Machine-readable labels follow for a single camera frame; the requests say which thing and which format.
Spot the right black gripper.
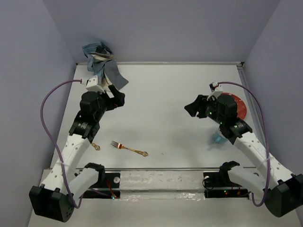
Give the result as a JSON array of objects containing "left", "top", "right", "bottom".
[{"left": 183, "top": 95, "right": 224, "bottom": 125}]

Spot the light blue mug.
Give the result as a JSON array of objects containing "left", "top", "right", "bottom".
[{"left": 212, "top": 128, "right": 228, "bottom": 144}]

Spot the striped cloth placemat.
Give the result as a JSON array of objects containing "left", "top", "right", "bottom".
[{"left": 82, "top": 41, "right": 129, "bottom": 91}]

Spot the gold fork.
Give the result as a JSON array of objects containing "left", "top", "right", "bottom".
[{"left": 110, "top": 141, "right": 149, "bottom": 157}]

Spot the red and teal plate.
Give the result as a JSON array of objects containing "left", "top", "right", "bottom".
[{"left": 222, "top": 92, "right": 247, "bottom": 120}]

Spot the gold spoon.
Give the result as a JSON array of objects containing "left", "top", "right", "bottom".
[{"left": 91, "top": 143, "right": 100, "bottom": 150}]

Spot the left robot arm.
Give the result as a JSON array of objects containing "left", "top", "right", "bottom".
[{"left": 29, "top": 85, "right": 125, "bottom": 222}]

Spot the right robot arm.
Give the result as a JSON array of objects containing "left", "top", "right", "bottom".
[{"left": 184, "top": 95, "right": 303, "bottom": 218}]

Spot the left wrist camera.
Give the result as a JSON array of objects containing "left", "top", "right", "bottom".
[{"left": 86, "top": 76, "right": 105, "bottom": 93}]

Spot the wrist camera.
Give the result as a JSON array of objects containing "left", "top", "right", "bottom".
[
  {"left": 86, "top": 76, "right": 105, "bottom": 93},
  {"left": 207, "top": 82, "right": 223, "bottom": 100}
]

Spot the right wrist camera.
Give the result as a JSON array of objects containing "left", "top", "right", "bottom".
[{"left": 207, "top": 82, "right": 223, "bottom": 100}]

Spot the aluminium rail back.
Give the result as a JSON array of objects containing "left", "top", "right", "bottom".
[{"left": 75, "top": 61, "right": 244, "bottom": 67}]

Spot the aluminium rail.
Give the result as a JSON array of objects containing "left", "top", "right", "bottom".
[
  {"left": 237, "top": 66, "right": 266, "bottom": 147},
  {"left": 75, "top": 167, "right": 258, "bottom": 172},
  {"left": 75, "top": 61, "right": 244, "bottom": 67}
]

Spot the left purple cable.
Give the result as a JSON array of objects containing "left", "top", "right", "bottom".
[{"left": 40, "top": 79, "right": 114, "bottom": 209}]

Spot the aluminium rail right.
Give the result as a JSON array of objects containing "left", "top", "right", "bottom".
[{"left": 237, "top": 66, "right": 266, "bottom": 147}]

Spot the aluminium rail front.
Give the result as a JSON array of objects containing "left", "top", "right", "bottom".
[{"left": 75, "top": 167, "right": 258, "bottom": 172}]

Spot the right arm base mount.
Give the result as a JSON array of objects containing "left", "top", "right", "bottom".
[{"left": 202, "top": 161, "right": 250, "bottom": 199}]

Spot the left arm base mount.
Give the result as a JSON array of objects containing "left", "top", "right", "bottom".
[{"left": 69, "top": 163, "right": 120, "bottom": 200}]

